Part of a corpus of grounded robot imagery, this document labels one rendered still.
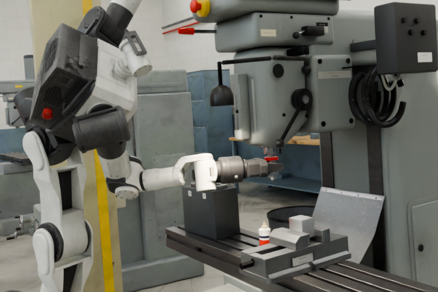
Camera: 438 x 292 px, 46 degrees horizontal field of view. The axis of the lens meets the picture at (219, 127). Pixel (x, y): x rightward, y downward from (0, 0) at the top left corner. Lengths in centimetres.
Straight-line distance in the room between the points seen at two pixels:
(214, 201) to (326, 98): 59
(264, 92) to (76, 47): 59
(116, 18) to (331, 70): 74
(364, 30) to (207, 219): 91
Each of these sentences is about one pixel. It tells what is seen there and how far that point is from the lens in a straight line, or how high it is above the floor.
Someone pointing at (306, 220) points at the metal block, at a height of 108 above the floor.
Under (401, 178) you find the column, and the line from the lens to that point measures 194.
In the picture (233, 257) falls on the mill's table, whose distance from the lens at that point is 185.
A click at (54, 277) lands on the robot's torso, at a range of 193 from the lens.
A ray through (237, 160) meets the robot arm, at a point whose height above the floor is 127.
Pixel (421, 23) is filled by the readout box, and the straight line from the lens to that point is 173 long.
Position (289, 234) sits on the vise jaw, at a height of 105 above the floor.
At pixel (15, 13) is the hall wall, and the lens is 1078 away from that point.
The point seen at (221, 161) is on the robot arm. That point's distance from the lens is 169.
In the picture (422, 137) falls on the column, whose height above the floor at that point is 129.
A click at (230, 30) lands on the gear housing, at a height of 169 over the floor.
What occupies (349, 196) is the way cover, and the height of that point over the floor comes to 108.
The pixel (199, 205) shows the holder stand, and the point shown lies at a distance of 208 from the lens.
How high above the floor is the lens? 147
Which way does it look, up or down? 3 degrees down
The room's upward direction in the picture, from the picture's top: 4 degrees counter-clockwise
